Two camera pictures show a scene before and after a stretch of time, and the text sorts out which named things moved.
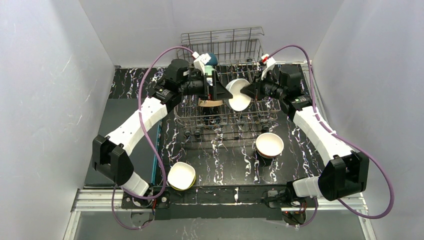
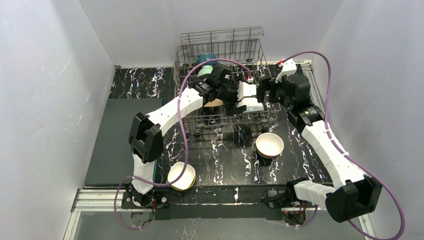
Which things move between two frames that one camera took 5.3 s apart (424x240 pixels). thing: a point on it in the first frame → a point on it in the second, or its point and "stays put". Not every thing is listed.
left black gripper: x=209 y=86 → x=234 y=91
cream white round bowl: x=204 y=103 stays put
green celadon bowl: x=208 y=69 stays put
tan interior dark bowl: x=213 y=61 stays put
